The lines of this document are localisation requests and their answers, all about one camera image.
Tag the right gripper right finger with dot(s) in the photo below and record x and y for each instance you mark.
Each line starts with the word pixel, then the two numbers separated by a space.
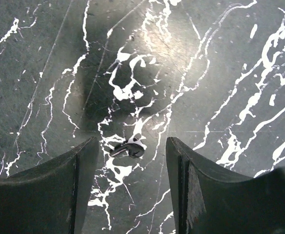
pixel 210 199

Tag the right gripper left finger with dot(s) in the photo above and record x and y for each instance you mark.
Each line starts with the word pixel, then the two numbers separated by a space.
pixel 51 198

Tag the black earbud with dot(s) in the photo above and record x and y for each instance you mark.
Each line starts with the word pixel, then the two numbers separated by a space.
pixel 132 146

